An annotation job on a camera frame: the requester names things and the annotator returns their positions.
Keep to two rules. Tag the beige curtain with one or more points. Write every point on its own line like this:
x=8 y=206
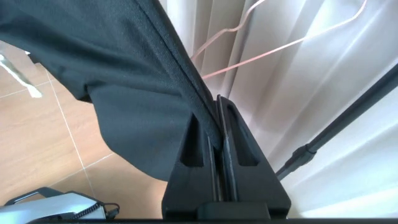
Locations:
x=311 y=93

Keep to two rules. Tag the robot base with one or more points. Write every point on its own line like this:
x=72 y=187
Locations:
x=53 y=207

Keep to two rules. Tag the pink clothes hanger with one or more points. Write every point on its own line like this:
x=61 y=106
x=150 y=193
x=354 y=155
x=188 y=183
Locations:
x=280 y=47

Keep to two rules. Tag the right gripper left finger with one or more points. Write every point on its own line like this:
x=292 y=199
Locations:
x=189 y=186

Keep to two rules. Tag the black knitted garment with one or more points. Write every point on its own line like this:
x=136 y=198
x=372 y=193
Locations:
x=109 y=62

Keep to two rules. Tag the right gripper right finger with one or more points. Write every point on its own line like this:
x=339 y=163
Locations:
x=255 y=186

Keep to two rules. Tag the black clothes rack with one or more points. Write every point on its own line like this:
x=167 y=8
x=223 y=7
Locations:
x=342 y=118

